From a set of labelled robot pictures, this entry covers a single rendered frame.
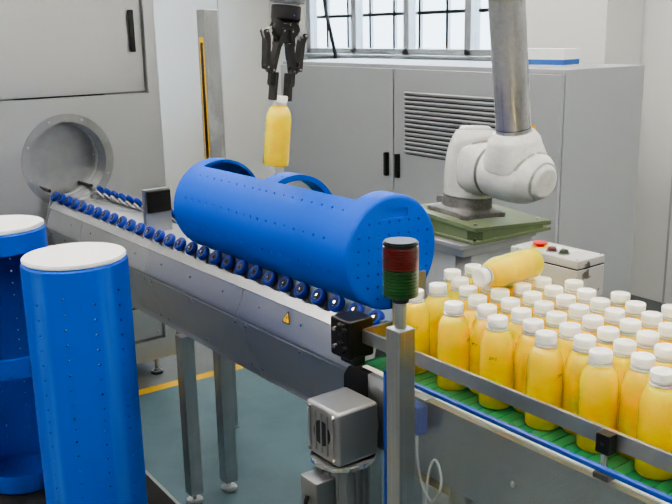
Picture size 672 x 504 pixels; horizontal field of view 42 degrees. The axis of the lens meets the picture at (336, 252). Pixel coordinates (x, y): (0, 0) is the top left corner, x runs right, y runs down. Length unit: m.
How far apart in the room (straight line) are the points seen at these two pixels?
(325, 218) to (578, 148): 1.83
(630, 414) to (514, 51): 1.21
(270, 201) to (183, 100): 5.20
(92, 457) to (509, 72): 1.55
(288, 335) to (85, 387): 0.57
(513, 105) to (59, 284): 1.31
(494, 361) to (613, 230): 2.37
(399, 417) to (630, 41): 3.55
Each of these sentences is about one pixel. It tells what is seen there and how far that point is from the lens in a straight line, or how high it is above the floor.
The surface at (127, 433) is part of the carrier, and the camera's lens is 2.56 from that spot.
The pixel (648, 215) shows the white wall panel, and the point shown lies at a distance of 5.01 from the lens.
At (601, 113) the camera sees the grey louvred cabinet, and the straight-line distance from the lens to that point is 3.83.
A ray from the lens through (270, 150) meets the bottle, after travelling 2.24.
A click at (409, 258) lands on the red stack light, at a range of 1.50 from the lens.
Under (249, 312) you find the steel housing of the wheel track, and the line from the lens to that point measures 2.45.
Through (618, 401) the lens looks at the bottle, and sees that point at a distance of 1.62.
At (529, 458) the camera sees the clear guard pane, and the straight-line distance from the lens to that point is 1.55.
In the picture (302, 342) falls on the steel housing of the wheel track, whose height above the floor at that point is 0.84.
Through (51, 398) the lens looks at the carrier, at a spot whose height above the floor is 0.67.
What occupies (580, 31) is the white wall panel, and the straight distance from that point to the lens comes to 4.83.
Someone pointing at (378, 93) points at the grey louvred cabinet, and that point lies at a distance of 4.51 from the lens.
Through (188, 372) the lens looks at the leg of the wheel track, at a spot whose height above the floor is 0.50.
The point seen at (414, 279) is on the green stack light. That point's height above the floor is 1.19.
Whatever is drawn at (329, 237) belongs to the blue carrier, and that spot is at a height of 1.14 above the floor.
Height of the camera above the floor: 1.61
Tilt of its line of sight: 14 degrees down
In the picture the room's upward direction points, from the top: 1 degrees counter-clockwise
